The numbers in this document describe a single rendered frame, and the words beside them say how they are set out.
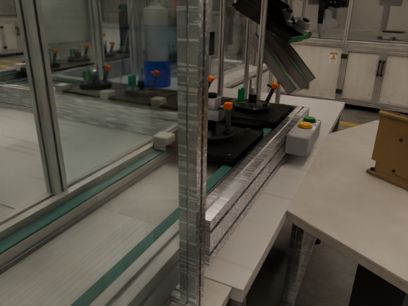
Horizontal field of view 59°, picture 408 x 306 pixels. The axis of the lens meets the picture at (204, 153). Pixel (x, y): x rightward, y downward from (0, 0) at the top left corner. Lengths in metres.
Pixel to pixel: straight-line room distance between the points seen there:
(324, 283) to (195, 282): 1.54
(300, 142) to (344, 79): 4.29
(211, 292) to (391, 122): 0.70
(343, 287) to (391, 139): 1.12
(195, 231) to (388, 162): 0.75
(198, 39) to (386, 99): 4.94
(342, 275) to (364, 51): 3.62
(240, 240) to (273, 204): 0.18
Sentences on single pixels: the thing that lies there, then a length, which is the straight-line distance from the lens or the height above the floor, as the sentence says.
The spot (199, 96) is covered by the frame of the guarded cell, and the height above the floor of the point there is 1.22.
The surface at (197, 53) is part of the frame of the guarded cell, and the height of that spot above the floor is 1.27.
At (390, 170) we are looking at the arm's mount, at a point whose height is 0.89.
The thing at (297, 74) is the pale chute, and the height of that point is 1.05.
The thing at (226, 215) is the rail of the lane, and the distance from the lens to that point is 0.74.
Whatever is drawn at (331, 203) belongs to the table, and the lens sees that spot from 0.98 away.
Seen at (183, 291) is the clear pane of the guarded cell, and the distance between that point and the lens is 0.58.
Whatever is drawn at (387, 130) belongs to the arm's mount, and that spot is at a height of 1.00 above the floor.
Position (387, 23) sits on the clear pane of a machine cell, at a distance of 5.22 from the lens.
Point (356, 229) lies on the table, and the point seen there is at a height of 0.86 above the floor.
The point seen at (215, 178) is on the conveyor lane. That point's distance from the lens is 0.84.
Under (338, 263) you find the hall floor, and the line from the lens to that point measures 2.23.
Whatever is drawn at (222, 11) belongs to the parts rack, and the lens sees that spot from 1.55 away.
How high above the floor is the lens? 1.32
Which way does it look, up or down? 22 degrees down
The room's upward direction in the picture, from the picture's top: 1 degrees clockwise
